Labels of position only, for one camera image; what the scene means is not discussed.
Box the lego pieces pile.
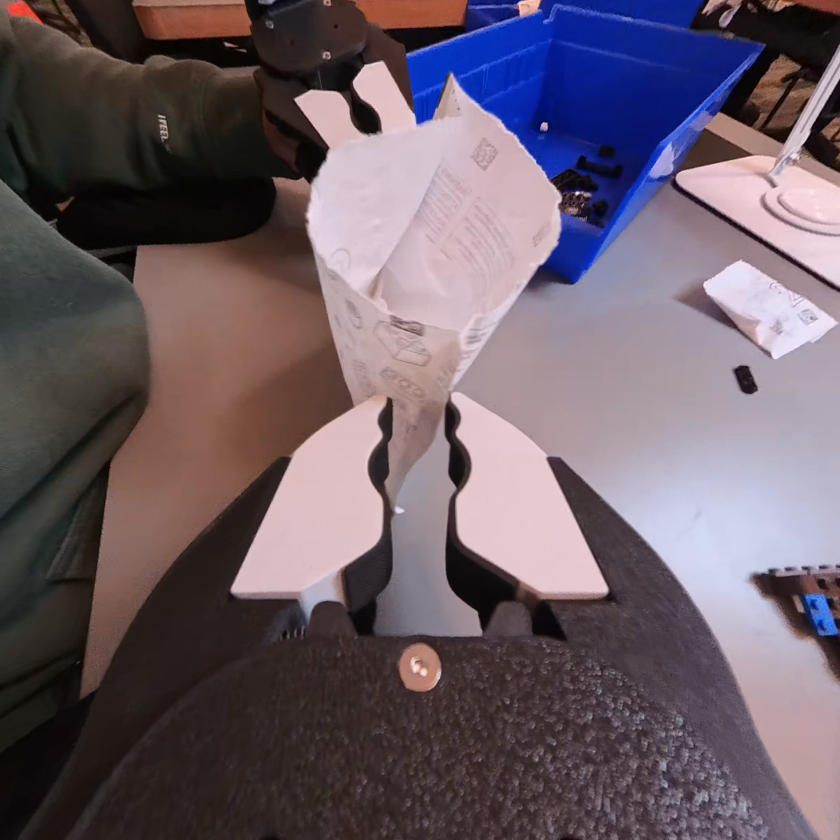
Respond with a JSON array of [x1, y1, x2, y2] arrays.
[[536, 122, 624, 227]]

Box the white book stand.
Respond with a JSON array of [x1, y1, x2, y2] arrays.
[[674, 53, 840, 292]]

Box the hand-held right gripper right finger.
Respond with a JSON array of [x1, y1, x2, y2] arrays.
[[444, 392, 611, 607]]

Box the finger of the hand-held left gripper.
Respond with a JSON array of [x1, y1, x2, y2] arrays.
[[348, 59, 418, 132], [292, 86, 382, 152]]

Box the large printed paper bag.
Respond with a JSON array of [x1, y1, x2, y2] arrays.
[[305, 73, 563, 515]]

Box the lego car model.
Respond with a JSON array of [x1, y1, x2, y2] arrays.
[[755, 565, 840, 683]]

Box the small numbered paper bag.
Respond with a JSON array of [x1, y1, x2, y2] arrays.
[[703, 259, 837, 359]]

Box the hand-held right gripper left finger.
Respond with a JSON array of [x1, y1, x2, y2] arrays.
[[231, 398, 395, 618]]

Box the blue plastic bin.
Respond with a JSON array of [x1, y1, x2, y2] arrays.
[[405, 3, 765, 283], [464, 0, 710, 30]]

